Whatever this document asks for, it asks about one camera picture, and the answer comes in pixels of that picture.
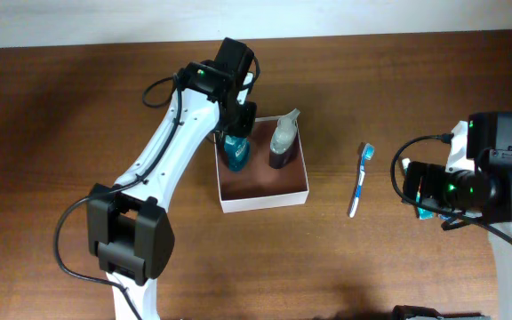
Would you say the pink white cardboard box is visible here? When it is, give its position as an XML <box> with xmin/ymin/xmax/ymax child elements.
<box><xmin>214</xmin><ymin>116</ymin><xmax>309</xmax><ymax>213</ymax></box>

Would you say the teal Listerine mouthwash bottle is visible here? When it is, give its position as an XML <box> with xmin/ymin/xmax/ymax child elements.
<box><xmin>224</xmin><ymin>135</ymin><xmax>251</xmax><ymax>172</ymax></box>

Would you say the teal toothpaste tube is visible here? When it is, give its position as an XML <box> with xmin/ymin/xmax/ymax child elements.
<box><xmin>401</xmin><ymin>158</ymin><xmax>434</xmax><ymax>220</ymax></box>

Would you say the clear foam pump bottle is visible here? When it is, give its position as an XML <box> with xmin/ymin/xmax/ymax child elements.
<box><xmin>269</xmin><ymin>108</ymin><xmax>300</xmax><ymax>169</ymax></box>

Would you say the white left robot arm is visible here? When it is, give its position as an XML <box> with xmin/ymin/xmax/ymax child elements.
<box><xmin>86</xmin><ymin>38</ymin><xmax>259</xmax><ymax>319</ymax></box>

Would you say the black object at bottom edge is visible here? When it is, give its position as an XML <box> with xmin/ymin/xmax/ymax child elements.
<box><xmin>391</xmin><ymin>305</ymin><xmax>492</xmax><ymax>320</ymax></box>

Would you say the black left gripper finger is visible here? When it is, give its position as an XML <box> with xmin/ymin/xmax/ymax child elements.
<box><xmin>240</xmin><ymin>101</ymin><xmax>257</xmax><ymax>136</ymax></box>
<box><xmin>220</xmin><ymin>106</ymin><xmax>243</xmax><ymax>137</ymax></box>

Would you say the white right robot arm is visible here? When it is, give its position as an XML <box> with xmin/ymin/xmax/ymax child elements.
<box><xmin>393</xmin><ymin>112</ymin><xmax>512</xmax><ymax>319</ymax></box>

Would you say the blue white toothbrush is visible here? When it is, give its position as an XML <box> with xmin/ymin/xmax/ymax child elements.
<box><xmin>348</xmin><ymin>143</ymin><xmax>375</xmax><ymax>218</ymax></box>

